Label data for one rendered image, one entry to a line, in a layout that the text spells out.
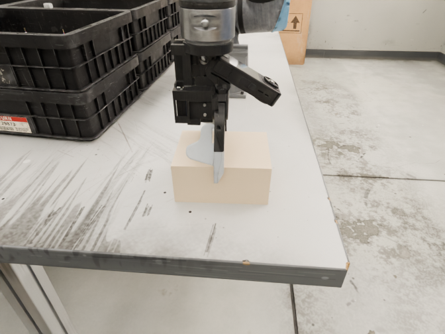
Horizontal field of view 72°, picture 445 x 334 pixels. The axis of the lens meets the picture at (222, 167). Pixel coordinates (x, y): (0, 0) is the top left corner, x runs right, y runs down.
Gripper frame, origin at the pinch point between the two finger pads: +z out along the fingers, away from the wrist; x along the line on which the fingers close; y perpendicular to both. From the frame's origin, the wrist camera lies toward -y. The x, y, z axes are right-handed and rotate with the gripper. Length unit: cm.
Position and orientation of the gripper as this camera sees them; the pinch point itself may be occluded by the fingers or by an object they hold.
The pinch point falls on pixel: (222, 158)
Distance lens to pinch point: 54.9
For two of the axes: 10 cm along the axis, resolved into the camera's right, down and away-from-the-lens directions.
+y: -10.0, -0.3, 0.4
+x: -0.5, 5.7, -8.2
